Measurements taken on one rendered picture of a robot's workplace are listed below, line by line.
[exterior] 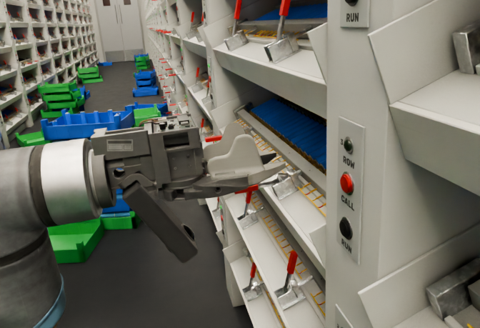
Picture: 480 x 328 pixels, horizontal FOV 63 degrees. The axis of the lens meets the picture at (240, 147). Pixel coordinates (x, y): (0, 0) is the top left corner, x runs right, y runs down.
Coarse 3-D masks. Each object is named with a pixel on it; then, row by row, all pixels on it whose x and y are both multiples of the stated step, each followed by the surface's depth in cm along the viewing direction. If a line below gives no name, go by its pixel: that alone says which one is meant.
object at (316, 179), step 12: (252, 120) 85; (264, 132) 76; (264, 144) 74; (276, 144) 68; (288, 156) 62; (300, 156) 61; (300, 168) 58; (312, 168) 56; (312, 180) 53; (324, 180) 52; (324, 192) 50; (324, 204) 49
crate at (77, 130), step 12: (132, 108) 166; (60, 120) 163; (72, 120) 168; (108, 120) 168; (120, 120) 149; (132, 120) 165; (48, 132) 150; (60, 132) 150; (72, 132) 150; (84, 132) 150
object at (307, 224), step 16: (240, 96) 96; (256, 96) 97; (272, 96) 98; (224, 112) 96; (304, 112) 83; (224, 128) 96; (272, 160) 69; (272, 192) 60; (304, 192) 56; (288, 208) 54; (304, 208) 53; (320, 208) 51; (288, 224) 55; (304, 224) 49; (320, 224) 48; (304, 240) 47; (320, 240) 40; (320, 256) 41; (320, 272) 47
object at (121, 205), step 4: (116, 200) 158; (120, 200) 158; (116, 204) 159; (120, 204) 159; (124, 204) 159; (104, 208) 160; (108, 208) 160; (112, 208) 159; (116, 208) 159; (120, 208) 159; (124, 208) 159; (128, 208) 159; (104, 212) 160
